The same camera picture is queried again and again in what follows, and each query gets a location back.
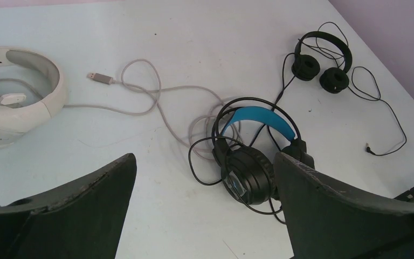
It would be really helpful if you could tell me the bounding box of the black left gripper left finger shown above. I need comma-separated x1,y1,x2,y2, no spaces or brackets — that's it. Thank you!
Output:
0,153,137,258

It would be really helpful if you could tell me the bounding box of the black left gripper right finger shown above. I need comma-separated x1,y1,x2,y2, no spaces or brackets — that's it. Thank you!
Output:
274,153,414,258

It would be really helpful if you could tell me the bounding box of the small black on-ear headphones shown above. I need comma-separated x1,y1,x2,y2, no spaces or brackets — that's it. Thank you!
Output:
248,22,408,157

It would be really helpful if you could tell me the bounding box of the white gaming headset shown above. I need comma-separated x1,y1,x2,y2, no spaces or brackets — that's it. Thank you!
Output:
0,46,244,161

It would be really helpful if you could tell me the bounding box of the black headset with blue band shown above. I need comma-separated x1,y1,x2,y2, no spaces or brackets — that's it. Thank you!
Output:
188,97,315,225

